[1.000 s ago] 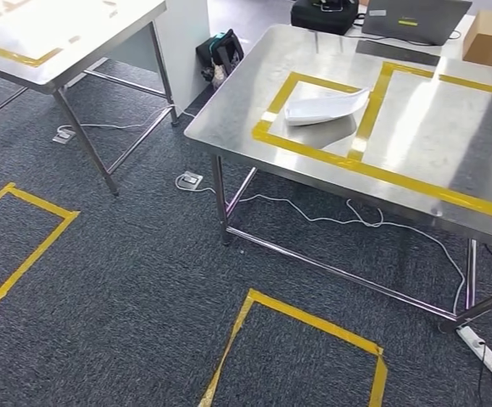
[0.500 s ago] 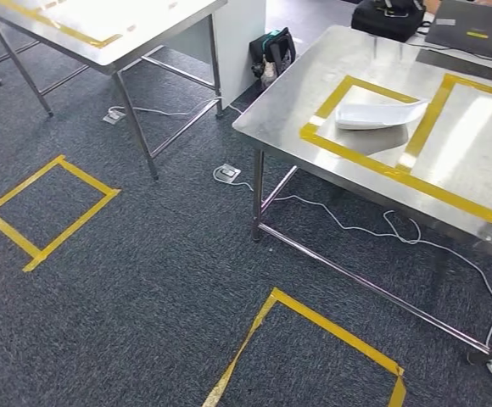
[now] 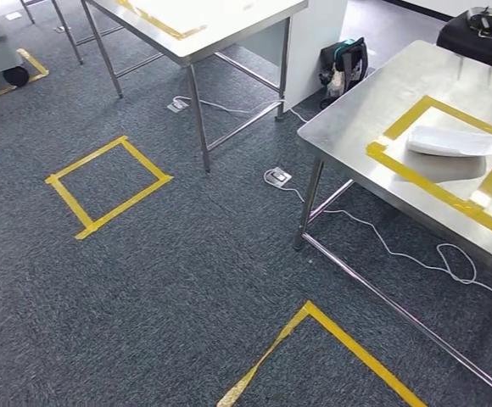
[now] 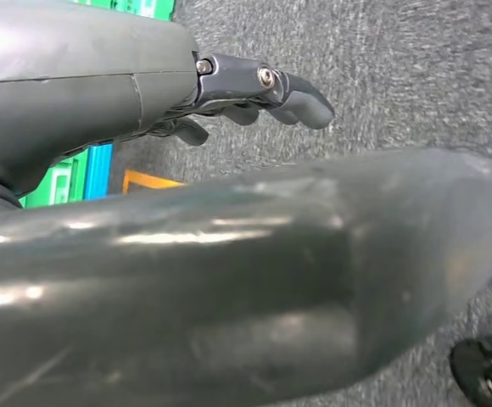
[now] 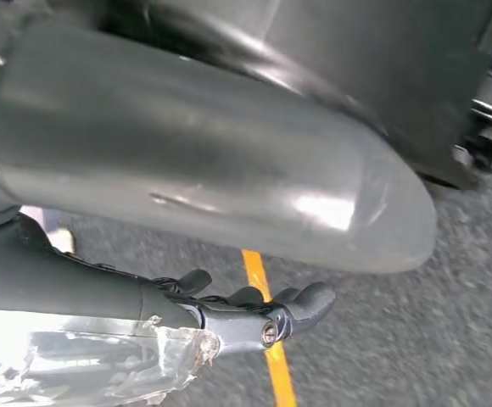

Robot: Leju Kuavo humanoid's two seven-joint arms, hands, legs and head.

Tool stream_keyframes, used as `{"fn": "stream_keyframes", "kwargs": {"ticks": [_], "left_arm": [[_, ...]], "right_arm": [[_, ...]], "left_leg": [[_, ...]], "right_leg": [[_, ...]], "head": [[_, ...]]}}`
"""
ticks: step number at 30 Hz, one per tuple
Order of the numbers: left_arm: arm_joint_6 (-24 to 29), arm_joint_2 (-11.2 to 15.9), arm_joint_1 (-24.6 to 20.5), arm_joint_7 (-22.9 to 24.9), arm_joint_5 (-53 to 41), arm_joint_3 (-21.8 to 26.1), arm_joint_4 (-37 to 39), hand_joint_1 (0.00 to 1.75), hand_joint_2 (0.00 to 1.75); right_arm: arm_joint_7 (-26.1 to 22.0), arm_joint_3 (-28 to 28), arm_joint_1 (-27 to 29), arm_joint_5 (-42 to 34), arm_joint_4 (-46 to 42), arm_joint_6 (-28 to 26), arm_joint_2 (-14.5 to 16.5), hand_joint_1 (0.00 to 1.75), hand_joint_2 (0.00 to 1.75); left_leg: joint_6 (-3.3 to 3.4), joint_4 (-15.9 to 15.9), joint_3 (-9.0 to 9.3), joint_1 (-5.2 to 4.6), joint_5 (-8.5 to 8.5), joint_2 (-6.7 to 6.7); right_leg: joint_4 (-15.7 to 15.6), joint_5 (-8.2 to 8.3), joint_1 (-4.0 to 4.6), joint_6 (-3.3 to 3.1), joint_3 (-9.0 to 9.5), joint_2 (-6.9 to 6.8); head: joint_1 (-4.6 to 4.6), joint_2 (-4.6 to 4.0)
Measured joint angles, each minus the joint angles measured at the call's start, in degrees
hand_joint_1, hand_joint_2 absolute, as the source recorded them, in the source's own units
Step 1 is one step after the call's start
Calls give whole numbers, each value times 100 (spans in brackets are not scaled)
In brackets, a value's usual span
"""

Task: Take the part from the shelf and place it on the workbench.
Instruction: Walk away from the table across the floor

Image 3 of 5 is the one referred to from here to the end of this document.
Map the white plastic car body part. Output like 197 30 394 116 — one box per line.
406 124 492 159

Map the stainless steel workbench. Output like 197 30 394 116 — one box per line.
292 39 492 405

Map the metal floor socket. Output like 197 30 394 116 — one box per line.
166 96 190 114
264 166 292 189

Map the white topped steel table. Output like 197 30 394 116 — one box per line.
80 0 348 174

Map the black and teal backpack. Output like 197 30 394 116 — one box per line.
318 36 369 110

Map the yellow floor tape square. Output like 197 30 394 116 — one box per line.
44 134 174 242
0 47 49 104

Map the steel leg table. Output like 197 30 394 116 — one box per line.
19 0 85 65

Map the black carrying case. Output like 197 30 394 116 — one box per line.
435 9 492 69

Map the black remote controller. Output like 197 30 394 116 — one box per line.
466 6 492 42

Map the yellow tape frame on table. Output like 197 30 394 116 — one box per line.
114 0 208 42

